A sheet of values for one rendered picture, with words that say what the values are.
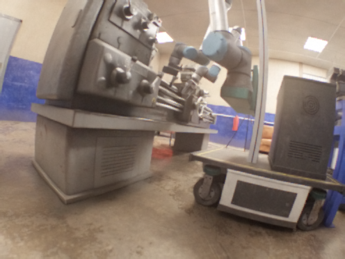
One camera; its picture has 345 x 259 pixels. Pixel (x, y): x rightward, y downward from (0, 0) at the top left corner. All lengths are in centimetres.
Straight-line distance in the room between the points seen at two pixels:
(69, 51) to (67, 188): 66
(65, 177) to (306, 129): 124
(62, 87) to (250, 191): 103
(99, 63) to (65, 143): 40
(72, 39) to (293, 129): 118
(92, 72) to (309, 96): 107
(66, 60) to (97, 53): 16
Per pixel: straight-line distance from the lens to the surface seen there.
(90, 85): 74
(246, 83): 93
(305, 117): 94
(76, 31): 88
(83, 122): 70
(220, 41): 82
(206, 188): 99
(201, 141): 284
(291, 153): 92
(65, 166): 84
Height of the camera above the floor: 48
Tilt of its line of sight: 3 degrees down
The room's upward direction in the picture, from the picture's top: 9 degrees clockwise
